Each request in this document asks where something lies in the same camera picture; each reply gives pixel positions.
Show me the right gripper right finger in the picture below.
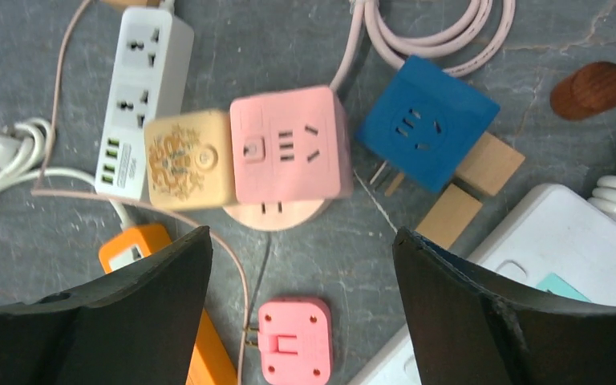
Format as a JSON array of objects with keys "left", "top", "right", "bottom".
[{"left": 392, "top": 228, "right": 616, "bottom": 384}]

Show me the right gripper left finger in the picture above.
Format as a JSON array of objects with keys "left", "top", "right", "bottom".
[{"left": 0, "top": 226, "right": 213, "bottom": 384}]

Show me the orange power strip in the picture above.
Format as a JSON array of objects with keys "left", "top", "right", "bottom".
[{"left": 98, "top": 223, "right": 239, "bottom": 385}]

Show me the long white power strip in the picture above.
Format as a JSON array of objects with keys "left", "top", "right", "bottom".
[{"left": 354, "top": 184, "right": 616, "bottom": 384}]

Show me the pink adapter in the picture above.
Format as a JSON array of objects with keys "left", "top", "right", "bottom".
[{"left": 245, "top": 297, "right": 333, "bottom": 385}]

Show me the beige cube socket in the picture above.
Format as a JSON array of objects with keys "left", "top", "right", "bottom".
[{"left": 144, "top": 109, "right": 237, "bottom": 211}]

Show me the dark blue cube adapter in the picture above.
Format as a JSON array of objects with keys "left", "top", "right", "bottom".
[{"left": 355, "top": 56, "right": 501, "bottom": 193}]

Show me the pink cube socket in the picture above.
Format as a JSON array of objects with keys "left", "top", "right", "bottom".
[{"left": 229, "top": 85, "right": 354, "bottom": 205}]

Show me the pink round base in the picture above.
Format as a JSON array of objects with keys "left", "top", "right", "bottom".
[{"left": 223, "top": 200, "right": 331, "bottom": 232}]

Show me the brown cylinder block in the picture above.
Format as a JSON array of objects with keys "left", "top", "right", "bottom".
[{"left": 549, "top": 61, "right": 616, "bottom": 121}]

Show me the small white power strip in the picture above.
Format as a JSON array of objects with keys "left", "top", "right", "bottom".
[{"left": 95, "top": 6, "right": 194, "bottom": 201}]

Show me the small wooden block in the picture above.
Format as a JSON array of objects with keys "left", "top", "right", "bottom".
[{"left": 101, "top": 0, "right": 161, "bottom": 10}]

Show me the thin pink wire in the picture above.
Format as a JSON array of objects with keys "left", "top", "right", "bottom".
[{"left": 31, "top": 0, "right": 250, "bottom": 385}]

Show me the white coiled power cord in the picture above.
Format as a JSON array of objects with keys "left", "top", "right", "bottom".
[{"left": 0, "top": 117, "right": 134, "bottom": 233}]

